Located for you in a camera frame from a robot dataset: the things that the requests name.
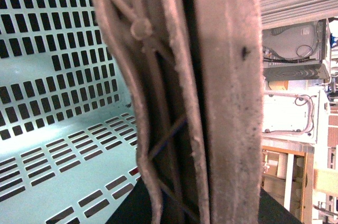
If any wooden shelf unit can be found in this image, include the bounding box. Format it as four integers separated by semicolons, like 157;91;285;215
261;146;314;223

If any pink padded left gripper left finger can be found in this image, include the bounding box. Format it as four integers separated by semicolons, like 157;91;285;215
93;0;210;223

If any white appliance with cables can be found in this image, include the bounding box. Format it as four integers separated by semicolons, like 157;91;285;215
262;18;331;144

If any light green plastic basket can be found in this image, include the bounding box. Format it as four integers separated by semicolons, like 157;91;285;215
1;0;139;223

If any pink padded left gripper right finger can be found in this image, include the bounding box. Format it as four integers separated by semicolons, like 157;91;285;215
194;0;263;223

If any white curtain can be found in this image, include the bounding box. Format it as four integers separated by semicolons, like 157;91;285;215
260;0;337;30

